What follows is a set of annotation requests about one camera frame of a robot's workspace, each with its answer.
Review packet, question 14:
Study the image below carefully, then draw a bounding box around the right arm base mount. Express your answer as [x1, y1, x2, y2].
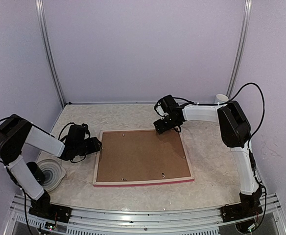
[220, 187, 263, 223]

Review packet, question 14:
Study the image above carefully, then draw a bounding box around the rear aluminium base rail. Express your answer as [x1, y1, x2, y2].
[63, 100, 216, 109]

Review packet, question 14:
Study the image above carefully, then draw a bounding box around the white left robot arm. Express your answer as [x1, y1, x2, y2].
[0, 114, 102, 218]

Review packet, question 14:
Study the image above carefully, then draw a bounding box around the right aluminium corner post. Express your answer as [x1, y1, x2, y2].
[226, 0, 253, 97]

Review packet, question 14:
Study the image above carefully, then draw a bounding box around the pink wooden picture frame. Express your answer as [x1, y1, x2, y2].
[92, 128, 195, 188]

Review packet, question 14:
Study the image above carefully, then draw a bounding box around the aluminium corner post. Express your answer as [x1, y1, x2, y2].
[35, 0, 67, 108]
[226, 0, 253, 97]

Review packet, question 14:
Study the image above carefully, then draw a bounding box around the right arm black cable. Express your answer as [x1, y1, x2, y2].
[174, 82, 266, 147]

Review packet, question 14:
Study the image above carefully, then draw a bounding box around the left aluminium corner post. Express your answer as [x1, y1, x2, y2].
[35, 0, 67, 108]

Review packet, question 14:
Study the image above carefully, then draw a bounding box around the black cup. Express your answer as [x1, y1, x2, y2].
[26, 162, 46, 185]

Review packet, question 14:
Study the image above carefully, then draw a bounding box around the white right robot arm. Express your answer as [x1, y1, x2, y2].
[153, 95, 259, 196]

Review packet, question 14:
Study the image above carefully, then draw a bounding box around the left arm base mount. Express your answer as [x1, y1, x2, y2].
[29, 191, 72, 223]

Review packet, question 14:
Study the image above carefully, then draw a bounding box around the light blue mug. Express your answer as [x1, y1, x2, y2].
[215, 94, 229, 104]

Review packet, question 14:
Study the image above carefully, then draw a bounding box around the front aluminium rail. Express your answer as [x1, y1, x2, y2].
[0, 194, 286, 235]

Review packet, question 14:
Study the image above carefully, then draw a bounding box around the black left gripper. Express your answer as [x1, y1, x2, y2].
[75, 137, 100, 156]

